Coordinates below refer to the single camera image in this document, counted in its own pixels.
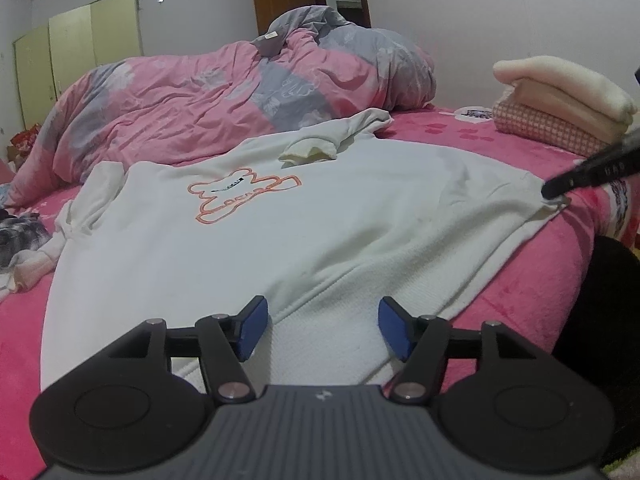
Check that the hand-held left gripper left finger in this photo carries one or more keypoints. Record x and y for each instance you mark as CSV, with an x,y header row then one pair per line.
x,y
252,327

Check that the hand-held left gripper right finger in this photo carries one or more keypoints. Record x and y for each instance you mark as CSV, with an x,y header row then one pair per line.
x,y
395,330

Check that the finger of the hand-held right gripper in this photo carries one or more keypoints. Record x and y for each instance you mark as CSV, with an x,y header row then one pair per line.
x,y
562,185

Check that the white sweatshirt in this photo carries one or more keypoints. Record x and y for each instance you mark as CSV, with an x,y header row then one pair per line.
x,y
300,220

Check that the beige folded garment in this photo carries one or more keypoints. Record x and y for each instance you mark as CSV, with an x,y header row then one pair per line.
x,y
565,107

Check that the cream fluffy folded garment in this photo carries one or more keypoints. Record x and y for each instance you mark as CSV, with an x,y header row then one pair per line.
x,y
560,77

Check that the pink floral bed sheet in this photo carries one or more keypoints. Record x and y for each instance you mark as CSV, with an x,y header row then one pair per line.
x,y
500,280

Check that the person's black trousers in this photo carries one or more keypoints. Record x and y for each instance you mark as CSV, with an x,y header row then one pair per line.
x,y
600,335

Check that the pink grey floral duvet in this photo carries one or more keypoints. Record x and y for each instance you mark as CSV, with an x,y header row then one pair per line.
x,y
200,95

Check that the plaid shirt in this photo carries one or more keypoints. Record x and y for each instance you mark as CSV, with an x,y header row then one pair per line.
x,y
22,237

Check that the light blue cloth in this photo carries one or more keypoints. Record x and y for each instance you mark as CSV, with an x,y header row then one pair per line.
x,y
5,194

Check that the red snack bag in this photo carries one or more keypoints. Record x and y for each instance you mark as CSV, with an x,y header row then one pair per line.
x,y
25,140

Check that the pale yellow wardrobe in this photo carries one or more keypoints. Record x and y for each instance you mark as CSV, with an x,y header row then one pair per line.
x,y
75,55

